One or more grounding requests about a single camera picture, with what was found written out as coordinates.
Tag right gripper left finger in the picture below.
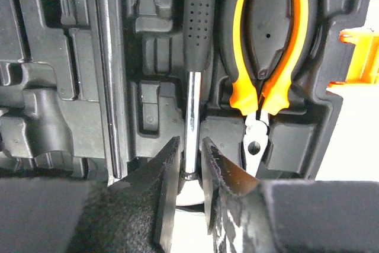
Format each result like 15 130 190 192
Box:
1 137 180 252

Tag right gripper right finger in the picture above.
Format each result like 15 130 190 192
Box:
201 138 378 252

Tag orange handled pliers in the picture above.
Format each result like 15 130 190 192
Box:
219 0 317 175

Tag black plastic tool case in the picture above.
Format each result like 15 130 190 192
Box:
1 0 373 181

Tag steel claw hammer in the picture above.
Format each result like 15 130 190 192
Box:
176 0 220 206

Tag floral table cloth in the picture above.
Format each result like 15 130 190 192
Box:
314 0 378 181

